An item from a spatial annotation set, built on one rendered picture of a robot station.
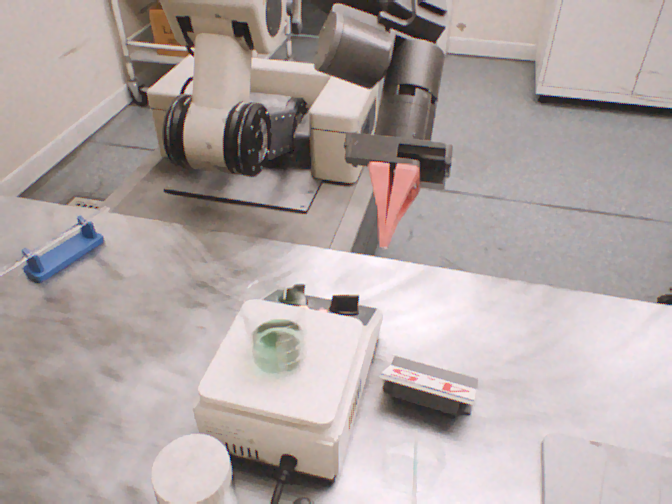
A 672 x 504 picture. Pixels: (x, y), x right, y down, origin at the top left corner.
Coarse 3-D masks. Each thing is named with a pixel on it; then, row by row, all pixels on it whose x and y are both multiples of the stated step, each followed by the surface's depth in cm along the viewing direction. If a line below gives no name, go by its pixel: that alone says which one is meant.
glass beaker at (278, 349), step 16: (256, 288) 48; (272, 288) 49; (288, 288) 49; (240, 304) 47; (256, 304) 49; (272, 304) 50; (288, 304) 50; (304, 304) 46; (256, 320) 45; (272, 320) 45; (288, 320) 45; (304, 320) 47; (256, 336) 46; (272, 336) 46; (288, 336) 46; (304, 336) 48; (256, 352) 48; (272, 352) 47; (288, 352) 47; (304, 352) 49; (256, 368) 50; (272, 368) 48; (288, 368) 49
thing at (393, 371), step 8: (392, 368) 59; (400, 376) 57; (408, 376) 57; (416, 376) 58; (424, 376) 59; (424, 384) 55; (432, 384) 56; (440, 384) 57; (448, 384) 58; (456, 392) 55; (464, 392) 56; (472, 392) 57
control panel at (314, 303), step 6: (312, 300) 63; (318, 300) 64; (324, 300) 64; (330, 300) 64; (312, 306) 61; (318, 306) 61; (324, 306) 62; (360, 306) 64; (366, 306) 64; (330, 312) 60; (360, 312) 61; (366, 312) 62; (372, 312) 62; (360, 318) 59; (366, 318) 59; (366, 324) 57
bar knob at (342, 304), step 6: (336, 294) 60; (342, 294) 61; (348, 294) 61; (354, 294) 61; (336, 300) 60; (342, 300) 60; (348, 300) 60; (354, 300) 61; (330, 306) 61; (336, 306) 60; (342, 306) 60; (348, 306) 61; (354, 306) 61; (336, 312) 60; (342, 312) 59; (348, 312) 59; (354, 312) 60
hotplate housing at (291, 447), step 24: (360, 360) 54; (360, 384) 54; (192, 408) 50; (216, 408) 49; (216, 432) 50; (240, 432) 49; (264, 432) 48; (288, 432) 48; (312, 432) 47; (336, 432) 48; (240, 456) 53; (264, 456) 51; (288, 456) 49; (312, 456) 49; (336, 456) 49
